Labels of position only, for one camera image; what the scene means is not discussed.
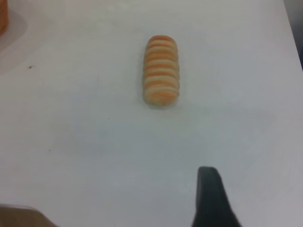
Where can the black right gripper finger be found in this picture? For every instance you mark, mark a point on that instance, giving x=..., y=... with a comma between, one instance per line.
x=210, y=201

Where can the striped orange cream bread roll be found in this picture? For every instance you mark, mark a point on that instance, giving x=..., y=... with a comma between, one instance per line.
x=161, y=71

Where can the orange woven wicker basket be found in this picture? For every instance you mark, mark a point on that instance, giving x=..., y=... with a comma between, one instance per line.
x=3, y=14

